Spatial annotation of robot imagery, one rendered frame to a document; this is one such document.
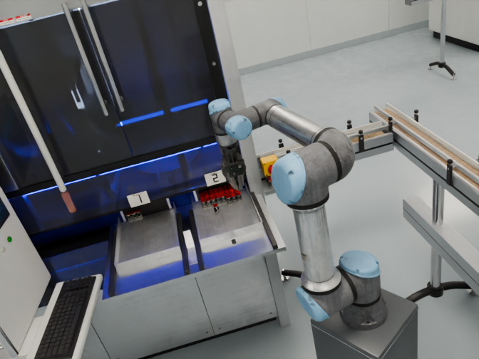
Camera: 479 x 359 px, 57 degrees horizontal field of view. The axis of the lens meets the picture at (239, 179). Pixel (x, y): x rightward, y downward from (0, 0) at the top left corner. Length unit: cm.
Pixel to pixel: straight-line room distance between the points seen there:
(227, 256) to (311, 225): 60
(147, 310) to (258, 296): 57
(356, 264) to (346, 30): 581
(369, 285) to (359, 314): 12
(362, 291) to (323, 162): 46
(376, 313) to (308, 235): 41
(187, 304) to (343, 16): 537
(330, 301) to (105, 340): 143
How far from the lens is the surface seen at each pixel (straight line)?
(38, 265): 203
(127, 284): 174
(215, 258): 170
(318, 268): 125
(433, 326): 256
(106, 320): 237
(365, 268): 136
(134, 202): 194
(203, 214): 195
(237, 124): 137
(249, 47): 656
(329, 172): 110
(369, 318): 149
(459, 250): 215
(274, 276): 231
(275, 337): 254
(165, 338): 248
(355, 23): 701
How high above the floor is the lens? 195
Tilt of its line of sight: 30 degrees down
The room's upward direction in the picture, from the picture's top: 13 degrees counter-clockwise
